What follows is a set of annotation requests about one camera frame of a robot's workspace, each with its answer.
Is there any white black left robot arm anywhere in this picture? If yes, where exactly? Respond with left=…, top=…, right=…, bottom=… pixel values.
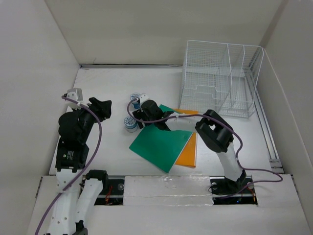
left=46, top=97, right=112, bottom=235

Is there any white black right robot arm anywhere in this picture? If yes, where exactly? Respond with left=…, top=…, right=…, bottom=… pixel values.
left=131, top=97, right=246, bottom=194

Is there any white wire desk organizer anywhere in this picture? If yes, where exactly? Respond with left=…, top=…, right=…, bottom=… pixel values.
left=179, top=40, right=264, bottom=118

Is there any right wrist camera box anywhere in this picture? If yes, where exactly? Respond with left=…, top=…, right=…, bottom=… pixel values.
left=137, top=93, right=150, bottom=104

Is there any metal rail at back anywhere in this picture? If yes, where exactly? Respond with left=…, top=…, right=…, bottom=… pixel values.
left=80, top=64, right=182, bottom=69

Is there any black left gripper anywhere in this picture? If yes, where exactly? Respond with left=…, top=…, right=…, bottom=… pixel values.
left=72, top=96, right=111, bottom=141

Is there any blue pin jar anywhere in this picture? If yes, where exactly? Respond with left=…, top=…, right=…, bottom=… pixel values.
left=124, top=116, right=138, bottom=133
left=130, top=93, right=141, bottom=109

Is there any green clip file folder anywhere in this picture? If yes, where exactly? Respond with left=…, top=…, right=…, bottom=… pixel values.
left=129, top=104, right=195, bottom=174

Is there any front mounting rail with wires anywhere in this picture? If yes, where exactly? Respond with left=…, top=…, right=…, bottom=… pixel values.
left=95, top=175, right=258, bottom=207

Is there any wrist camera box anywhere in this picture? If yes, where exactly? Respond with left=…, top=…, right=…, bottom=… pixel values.
left=137, top=93, right=150, bottom=104
left=64, top=88, right=83, bottom=110

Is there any orange file folder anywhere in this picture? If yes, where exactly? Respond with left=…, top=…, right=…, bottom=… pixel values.
left=171, top=107, right=199, bottom=169

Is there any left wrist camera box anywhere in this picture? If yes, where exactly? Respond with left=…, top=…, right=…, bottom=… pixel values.
left=64, top=88, right=83, bottom=110

